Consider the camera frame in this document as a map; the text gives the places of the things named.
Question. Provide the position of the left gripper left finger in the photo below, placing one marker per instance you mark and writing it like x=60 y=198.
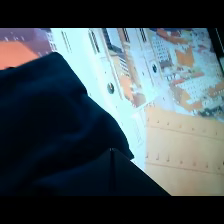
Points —
x=96 y=180

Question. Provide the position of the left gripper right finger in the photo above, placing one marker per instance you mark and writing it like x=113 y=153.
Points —
x=130 y=181

